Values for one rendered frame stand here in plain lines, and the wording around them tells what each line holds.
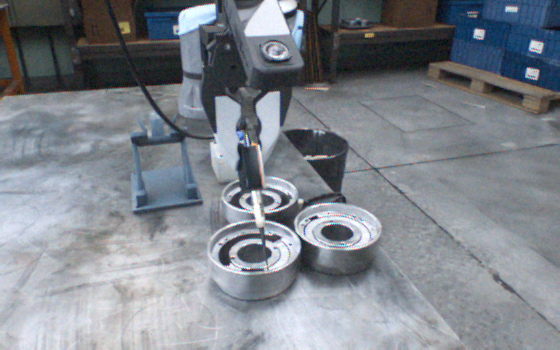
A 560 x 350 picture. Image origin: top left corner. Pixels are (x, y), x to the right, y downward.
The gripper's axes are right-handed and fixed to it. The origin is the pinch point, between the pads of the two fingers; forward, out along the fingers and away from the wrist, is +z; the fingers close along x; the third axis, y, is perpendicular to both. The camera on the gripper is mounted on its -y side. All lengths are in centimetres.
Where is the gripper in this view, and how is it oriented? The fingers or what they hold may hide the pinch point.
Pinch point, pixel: (248, 160)
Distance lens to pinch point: 51.8
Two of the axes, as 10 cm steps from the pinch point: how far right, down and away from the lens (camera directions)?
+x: -9.6, 1.3, -2.6
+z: 0.0, 9.0, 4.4
